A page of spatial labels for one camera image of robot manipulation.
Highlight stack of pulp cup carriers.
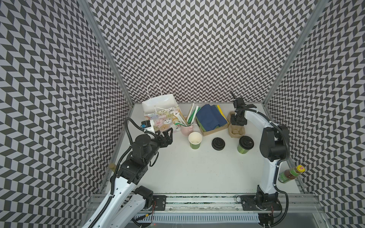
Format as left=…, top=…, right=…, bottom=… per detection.
left=227, top=111, right=246, bottom=138

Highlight metal base rail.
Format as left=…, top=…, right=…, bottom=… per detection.
left=85, top=193, right=323, bottom=228

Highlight green napkin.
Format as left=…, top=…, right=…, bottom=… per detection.
left=196, top=119, right=206, bottom=132

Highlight green paper cup stack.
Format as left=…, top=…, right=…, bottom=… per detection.
left=188, top=132, right=203, bottom=150

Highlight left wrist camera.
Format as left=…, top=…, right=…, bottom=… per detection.
left=141, top=120, right=155, bottom=133

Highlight yellow napkin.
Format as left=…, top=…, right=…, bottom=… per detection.
left=216, top=104, right=229, bottom=123

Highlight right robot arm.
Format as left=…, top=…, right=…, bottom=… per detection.
left=230, top=91, right=290, bottom=211

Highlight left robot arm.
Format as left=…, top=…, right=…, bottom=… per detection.
left=84, top=117, right=173, bottom=228

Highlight green wrapped straw, lying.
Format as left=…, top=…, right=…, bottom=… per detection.
left=175, top=122, right=189, bottom=127

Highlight pink metal bucket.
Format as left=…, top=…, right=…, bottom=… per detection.
left=181, top=124, right=194, bottom=136

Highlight cardboard napkin box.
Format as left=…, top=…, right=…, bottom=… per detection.
left=199, top=123, right=229, bottom=137

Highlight cartoon animal paper bag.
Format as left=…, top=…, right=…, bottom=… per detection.
left=142, top=84, right=185, bottom=133

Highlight brown tea bottle yellow cap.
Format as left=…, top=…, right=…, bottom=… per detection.
left=278, top=165, right=306, bottom=183

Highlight black cup lid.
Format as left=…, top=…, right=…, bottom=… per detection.
left=238, top=136, right=254, bottom=150

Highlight dark blue napkin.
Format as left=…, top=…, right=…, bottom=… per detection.
left=196, top=104, right=227, bottom=131

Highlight yellow-green drink bottle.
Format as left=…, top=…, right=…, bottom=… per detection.
left=109, top=163, right=117, bottom=172

